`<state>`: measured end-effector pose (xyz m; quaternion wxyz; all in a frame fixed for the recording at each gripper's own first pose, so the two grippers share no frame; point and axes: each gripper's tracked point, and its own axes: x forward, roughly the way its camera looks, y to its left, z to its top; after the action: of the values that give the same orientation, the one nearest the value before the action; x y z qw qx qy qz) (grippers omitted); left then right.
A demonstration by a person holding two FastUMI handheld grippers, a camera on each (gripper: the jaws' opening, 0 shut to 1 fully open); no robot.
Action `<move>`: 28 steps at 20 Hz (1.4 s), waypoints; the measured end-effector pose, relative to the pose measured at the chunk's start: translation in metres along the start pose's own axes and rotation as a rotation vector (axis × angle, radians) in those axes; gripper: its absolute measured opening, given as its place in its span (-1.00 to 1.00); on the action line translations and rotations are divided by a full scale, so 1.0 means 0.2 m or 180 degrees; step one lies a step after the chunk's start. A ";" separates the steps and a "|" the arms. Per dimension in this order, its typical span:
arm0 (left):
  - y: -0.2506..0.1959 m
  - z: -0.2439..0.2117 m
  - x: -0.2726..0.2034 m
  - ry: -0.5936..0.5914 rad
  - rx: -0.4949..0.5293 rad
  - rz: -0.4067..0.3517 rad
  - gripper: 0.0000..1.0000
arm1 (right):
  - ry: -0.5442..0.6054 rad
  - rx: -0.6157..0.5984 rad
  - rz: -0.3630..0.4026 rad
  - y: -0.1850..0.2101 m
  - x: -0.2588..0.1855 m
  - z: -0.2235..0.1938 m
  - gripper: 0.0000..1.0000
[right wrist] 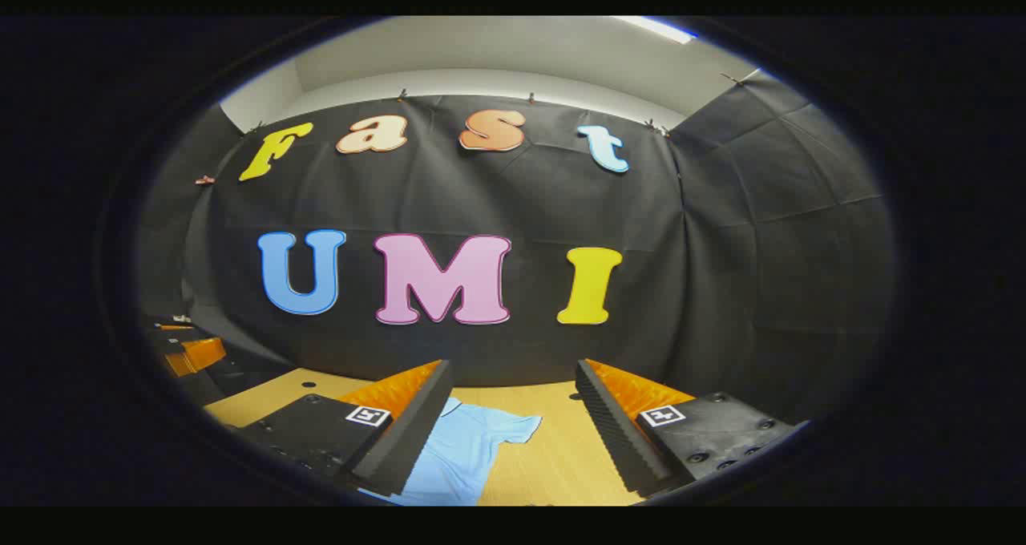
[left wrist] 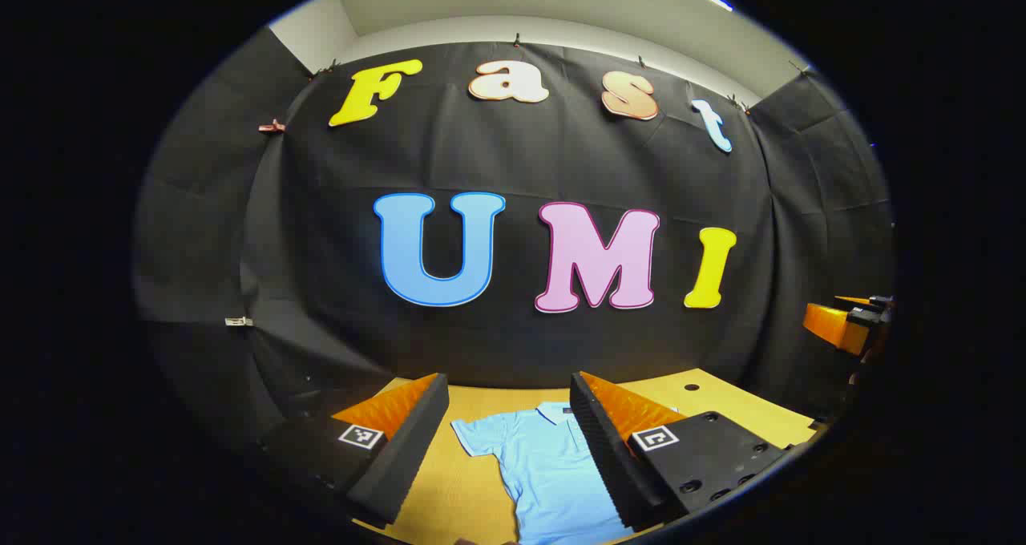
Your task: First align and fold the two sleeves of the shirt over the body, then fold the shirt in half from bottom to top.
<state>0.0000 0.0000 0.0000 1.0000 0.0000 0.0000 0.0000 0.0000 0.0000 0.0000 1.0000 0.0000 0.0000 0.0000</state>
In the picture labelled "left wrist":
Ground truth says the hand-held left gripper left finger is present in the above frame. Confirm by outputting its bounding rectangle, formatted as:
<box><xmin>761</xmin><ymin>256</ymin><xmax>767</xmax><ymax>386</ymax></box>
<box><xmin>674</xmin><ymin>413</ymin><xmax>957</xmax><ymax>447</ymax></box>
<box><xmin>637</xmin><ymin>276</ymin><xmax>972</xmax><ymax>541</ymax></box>
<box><xmin>261</xmin><ymin>373</ymin><xmax>450</xmax><ymax>530</ymax></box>

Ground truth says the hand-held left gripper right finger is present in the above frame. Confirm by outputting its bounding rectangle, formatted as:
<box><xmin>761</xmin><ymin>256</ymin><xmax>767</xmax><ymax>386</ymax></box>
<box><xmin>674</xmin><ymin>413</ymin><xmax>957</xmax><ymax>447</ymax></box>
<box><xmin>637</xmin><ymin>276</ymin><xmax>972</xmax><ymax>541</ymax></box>
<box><xmin>570</xmin><ymin>371</ymin><xmax>804</xmax><ymax>534</ymax></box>

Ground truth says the light blue T-shirt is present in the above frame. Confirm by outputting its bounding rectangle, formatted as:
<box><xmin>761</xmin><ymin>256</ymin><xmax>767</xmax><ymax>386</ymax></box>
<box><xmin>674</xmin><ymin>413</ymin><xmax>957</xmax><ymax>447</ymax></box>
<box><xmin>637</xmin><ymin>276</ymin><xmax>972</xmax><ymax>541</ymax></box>
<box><xmin>450</xmin><ymin>402</ymin><xmax>636</xmax><ymax>545</ymax></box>

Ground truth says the black backdrop cloth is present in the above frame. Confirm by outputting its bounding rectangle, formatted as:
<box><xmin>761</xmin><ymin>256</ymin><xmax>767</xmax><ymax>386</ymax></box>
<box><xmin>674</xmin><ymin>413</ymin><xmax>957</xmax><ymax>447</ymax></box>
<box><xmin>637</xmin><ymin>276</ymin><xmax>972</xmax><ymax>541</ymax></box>
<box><xmin>132</xmin><ymin>26</ymin><xmax>895</xmax><ymax>466</ymax></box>

